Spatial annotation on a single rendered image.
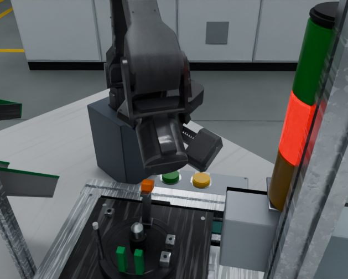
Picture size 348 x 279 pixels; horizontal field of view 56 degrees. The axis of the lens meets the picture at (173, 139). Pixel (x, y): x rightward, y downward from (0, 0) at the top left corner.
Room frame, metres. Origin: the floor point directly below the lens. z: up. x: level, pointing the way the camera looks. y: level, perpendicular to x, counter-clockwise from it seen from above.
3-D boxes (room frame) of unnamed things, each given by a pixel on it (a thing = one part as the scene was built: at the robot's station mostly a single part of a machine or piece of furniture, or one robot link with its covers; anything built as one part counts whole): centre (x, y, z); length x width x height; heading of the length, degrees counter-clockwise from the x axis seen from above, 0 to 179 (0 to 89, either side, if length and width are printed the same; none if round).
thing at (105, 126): (0.72, 0.12, 0.96); 0.14 x 0.14 x 0.20; 44
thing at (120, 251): (0.31, 0.08, 1.02); 0.01 x 0.01 x 0.05; 80
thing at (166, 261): (0.32, 0.01, 1.00); 0.02 x 0.01 x 0.02; 170
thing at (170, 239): (0.36, 0.01, 1.00); 0.02 x 0.01 x 0.02; 170
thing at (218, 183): (0.55, -0.06, 0.93); 0.21 x 0.07 x 0.06; 80
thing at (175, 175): (0.56, 0.01, 0.96); 0.04 x 0.04 x 0.02
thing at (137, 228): (0.35, 0.06, 1.04); 0.02 x 0.02 x 0.03
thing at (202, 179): (0.55, -0.06, 0.96); 0.04 x 0.04 x 0.02
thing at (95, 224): (0.33, 0.12, 1.03); 0.01 x 0.01 x 0.08
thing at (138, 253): (0.31, 0.05, 1.02); 0.01 x 0.01 x 0.05; 80
